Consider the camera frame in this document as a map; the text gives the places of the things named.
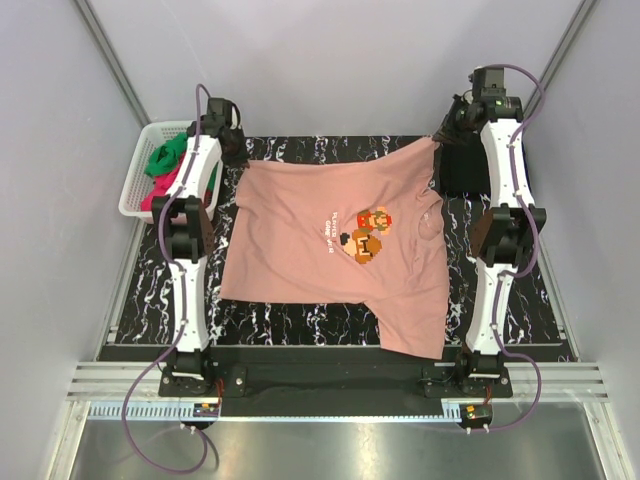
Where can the green crumpled t-shirt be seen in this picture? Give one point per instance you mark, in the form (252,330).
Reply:
(164,159)

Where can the pink printed t-shirt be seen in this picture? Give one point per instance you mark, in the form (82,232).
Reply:
(368,233)

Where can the right small electronics module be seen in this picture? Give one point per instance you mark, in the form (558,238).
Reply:
(476,416)

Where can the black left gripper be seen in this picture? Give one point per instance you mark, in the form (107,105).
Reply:
(241,158)

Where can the left small electronics module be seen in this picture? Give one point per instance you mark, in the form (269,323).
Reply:
(206,409)

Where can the small electronics module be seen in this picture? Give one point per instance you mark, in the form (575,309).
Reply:
(206,409)
(476,416)

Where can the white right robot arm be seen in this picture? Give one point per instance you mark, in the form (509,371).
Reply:
(505,241)

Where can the black folded t-shirt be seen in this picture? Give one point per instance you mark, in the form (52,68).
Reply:
(462,169)

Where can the white plastic basket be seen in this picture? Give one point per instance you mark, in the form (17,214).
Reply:
(138,185)

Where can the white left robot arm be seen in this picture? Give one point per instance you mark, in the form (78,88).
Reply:
(186,238)

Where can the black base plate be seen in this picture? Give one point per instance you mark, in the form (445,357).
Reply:
(287,391)

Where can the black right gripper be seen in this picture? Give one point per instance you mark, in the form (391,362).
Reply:
(446,134)

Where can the red crumpled t-shirt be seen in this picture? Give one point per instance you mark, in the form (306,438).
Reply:
(163,182)

